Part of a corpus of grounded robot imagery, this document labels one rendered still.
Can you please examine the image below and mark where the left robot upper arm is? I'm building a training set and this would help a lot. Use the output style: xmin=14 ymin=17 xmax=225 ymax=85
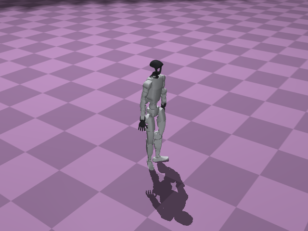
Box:
xmin=160 ymin=74 xmax=167 ymax=95

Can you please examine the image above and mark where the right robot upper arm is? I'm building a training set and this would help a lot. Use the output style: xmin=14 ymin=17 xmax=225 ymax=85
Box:
xmin=141 ymin=80 xmax=152 ymax=104

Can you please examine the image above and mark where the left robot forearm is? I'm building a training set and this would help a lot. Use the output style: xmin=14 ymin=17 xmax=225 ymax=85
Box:
xmin=161 ymin=93 xmax=167 ymax=105

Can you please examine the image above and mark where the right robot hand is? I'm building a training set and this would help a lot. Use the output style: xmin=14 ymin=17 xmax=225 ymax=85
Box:
xmin=138 ymin=118 xmax=148 ymax=131

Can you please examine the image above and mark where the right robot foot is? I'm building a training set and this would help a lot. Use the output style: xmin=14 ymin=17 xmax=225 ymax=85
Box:
xmin=147 ymin=159 xmax=154 ymax=170

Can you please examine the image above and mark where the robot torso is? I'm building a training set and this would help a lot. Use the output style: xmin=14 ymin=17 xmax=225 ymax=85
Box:
xmin=146 ymin=75 xmax=163 ymax=117

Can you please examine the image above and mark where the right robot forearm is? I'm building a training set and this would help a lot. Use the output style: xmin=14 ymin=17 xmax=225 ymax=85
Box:
xmin=140 ymin=99 xmax=146 ymax=120

